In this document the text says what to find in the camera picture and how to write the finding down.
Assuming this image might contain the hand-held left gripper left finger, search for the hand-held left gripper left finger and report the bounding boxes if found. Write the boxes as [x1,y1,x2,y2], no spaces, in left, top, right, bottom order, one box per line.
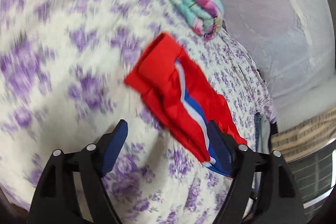
[28,119,129,224]

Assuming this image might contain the purple floral bedsheet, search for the purple floral bedsheet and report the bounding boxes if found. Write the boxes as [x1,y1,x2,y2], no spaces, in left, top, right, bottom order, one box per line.
[0,0,279,224]

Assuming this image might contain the red pants with blue stripes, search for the red pants with blue stripes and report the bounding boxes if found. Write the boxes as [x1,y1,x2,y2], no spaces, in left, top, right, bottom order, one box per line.
[123,32,248,178]

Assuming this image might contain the beige brick-patterned cloth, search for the beige brick-patterned cloth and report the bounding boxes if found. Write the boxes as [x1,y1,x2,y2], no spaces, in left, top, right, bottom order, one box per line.
[270,106,336,164]

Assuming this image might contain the grey pants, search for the grey pants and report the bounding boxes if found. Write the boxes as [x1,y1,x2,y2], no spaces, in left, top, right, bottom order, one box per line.
[253,112,271,156]

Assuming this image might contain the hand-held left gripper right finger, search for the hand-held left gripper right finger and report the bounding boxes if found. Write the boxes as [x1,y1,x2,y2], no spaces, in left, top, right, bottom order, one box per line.
[207,119,307,224]

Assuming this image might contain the white lace cover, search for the white lace cover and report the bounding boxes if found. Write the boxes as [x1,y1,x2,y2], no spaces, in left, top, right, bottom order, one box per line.
[155,0,336,122]

